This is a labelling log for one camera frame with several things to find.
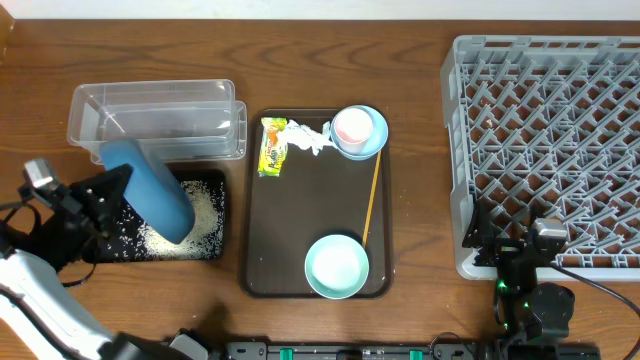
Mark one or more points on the grey dishwasher rack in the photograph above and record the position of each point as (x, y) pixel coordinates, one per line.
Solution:
(548, 123)

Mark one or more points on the black waste tray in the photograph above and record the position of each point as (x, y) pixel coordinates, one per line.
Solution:
(210, 180)

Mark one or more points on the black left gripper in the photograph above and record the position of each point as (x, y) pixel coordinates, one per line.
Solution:
(80, 198)

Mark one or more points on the clear plastic bin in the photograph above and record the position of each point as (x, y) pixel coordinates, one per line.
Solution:
(179, 120)

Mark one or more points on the brown serving tray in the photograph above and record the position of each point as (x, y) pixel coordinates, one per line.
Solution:
(313, 197)

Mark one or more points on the yellow green snack wrapper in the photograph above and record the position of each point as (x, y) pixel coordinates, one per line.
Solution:
(273, 151)

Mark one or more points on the dark blue bowl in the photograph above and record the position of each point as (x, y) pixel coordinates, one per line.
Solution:
(152, 190)

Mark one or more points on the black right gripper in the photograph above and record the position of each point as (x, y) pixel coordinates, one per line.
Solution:
(501, 248)

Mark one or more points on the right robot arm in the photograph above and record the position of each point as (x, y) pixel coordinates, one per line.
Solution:
(535, 315)

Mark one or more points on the light blue small bowl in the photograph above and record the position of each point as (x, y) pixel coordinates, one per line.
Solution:
(372, 145)

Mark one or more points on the pink plastic cup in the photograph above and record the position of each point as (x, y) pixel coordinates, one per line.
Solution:
(352, 128)

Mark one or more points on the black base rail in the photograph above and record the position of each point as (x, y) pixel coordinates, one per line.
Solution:
(437, 351)

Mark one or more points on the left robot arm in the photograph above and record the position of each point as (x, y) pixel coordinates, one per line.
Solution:
(42, 312)

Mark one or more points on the crumpled white tissue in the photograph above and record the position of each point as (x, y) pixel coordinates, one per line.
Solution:
(306, 138)

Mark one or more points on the mint green bowl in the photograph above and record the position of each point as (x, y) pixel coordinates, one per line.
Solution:
(336, 267)

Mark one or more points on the wooden chopstick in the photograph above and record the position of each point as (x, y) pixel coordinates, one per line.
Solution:
(371, 201)

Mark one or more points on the white rice pile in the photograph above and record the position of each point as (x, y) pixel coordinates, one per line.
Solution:
(202, 225)

